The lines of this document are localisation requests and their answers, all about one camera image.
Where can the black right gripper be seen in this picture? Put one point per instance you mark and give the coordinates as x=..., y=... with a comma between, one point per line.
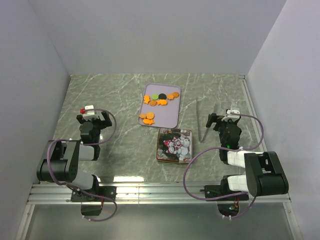
x=213, y=118

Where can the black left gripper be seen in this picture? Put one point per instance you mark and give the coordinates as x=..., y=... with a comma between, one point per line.
x=104, y=123

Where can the metal tongs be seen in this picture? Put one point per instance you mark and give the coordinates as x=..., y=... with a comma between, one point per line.
x=202, y=130

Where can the gold tin lid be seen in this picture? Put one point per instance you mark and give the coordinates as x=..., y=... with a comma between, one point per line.
x=174, y=144

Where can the gold cookie tin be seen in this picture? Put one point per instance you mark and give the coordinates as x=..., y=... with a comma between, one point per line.
x=174, y=162

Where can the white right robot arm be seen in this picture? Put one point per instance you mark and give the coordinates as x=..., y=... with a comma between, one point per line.
x=264, y=174

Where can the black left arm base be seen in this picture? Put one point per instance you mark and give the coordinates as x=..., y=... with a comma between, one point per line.
x=92, y=203

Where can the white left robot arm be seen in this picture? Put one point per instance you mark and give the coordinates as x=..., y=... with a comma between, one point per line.
x=59, y=163

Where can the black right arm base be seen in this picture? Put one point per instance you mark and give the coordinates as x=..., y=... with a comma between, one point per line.
x=228, y=204

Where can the orange round cookie front-left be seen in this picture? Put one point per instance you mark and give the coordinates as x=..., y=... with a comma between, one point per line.
x=142, y=116

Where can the orange fish cookie front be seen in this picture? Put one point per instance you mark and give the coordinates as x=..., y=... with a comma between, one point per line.
x=147, y=121

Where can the orange fish cookie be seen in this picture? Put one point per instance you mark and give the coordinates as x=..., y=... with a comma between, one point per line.
x=162, y=102
x=146, y=99
x=147, y=121

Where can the orange ridged round cookie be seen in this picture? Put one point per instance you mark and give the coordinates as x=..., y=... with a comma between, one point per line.
x=150, y=115

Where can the orange fish cookie left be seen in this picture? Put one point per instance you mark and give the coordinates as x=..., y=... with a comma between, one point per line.
x=146, y=99

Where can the orange shell cookie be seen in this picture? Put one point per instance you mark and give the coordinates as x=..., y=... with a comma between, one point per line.
x=175, y=94

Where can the orange spiral cookie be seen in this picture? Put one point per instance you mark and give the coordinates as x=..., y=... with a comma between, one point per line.
x=152, y=103

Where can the orange flower cookie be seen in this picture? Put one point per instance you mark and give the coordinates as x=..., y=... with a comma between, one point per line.
x=170, y=96

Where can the green round cookie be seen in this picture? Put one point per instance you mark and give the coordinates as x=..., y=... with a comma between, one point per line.
x=155, y=97

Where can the lilac serving tray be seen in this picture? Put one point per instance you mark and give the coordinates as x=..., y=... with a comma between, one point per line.
x=165, y=116

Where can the orange fish cookie middle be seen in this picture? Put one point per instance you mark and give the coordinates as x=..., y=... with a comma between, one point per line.
x=162, y=102

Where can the black round cookie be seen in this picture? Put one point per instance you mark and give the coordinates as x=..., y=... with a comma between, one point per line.
x=162, y=96

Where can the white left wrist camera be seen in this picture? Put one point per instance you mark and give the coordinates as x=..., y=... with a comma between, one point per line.
x=88, y=112

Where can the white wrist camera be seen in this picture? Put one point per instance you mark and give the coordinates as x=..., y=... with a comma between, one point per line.
x=88, y=112
x=232, y=115

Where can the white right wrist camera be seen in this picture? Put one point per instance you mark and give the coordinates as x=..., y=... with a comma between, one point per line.
x=232, y=115

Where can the aluminium side rail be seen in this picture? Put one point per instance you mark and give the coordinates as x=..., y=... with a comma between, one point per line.
x=250, y=106

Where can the aluminium mounting rail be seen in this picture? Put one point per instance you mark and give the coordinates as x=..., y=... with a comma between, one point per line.
x=127, y=193

